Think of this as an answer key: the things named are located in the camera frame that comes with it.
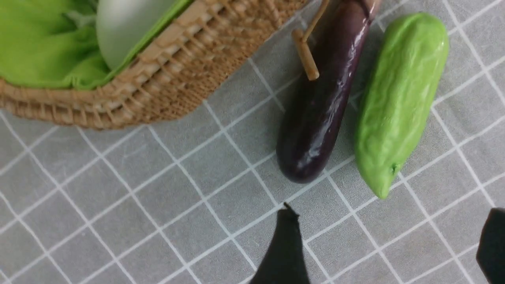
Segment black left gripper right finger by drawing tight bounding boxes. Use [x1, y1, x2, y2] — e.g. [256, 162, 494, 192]
[476, 208, 505, 284]

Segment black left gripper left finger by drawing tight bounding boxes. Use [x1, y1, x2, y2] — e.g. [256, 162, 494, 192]
[250, 202, 310, 284]

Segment purple toy eggplant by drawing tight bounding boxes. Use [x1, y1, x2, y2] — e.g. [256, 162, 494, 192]
[276, 0, 381, 184]

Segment green toy cucumber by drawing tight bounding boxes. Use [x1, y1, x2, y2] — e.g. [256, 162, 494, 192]
[355, 12, 449, 199]

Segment white toy radish green leaves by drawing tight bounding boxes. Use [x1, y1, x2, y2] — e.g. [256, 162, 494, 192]
[62, 0, 176, 69]

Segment woven wicker basket green lining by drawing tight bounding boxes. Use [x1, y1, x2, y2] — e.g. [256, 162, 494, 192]
[1, 0, 307, 130]

